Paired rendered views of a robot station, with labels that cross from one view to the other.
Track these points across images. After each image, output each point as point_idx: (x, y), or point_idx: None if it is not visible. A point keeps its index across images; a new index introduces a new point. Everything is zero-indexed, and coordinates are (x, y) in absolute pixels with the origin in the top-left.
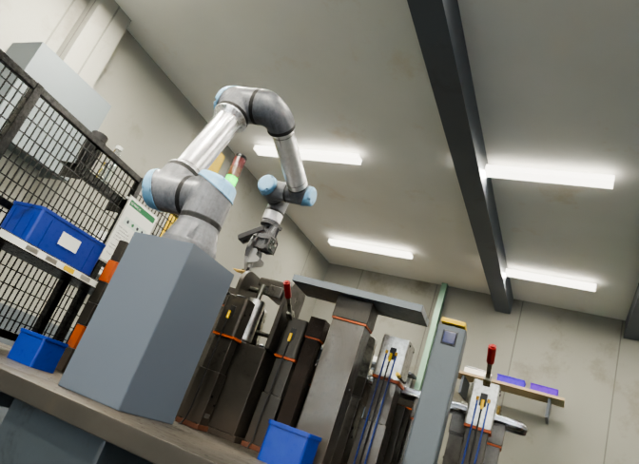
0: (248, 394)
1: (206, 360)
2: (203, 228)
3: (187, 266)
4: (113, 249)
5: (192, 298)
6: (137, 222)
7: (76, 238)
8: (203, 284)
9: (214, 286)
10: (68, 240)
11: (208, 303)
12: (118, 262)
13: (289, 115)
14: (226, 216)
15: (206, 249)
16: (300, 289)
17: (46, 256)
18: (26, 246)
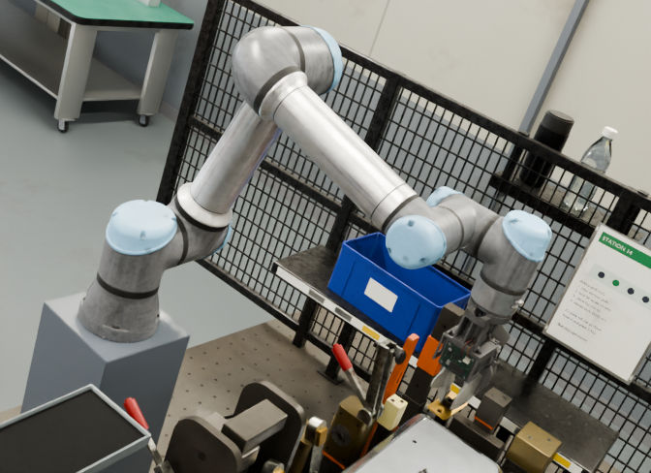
0: None
1: None
2: (92, 285)
3: (42, 329)
4: (574, 323)
5: (55, 372)
6: (628, 276)
7: (389, 289)
8: (65, 360)
9: (79, 368)
10: (379, 291)
11: (77, 389)
12: (432, 338)
13: (245, 73)
14: (124, 271)
15: (82, 314)
16: (209, 438)
17: (335, 307)
18: (308, 291)
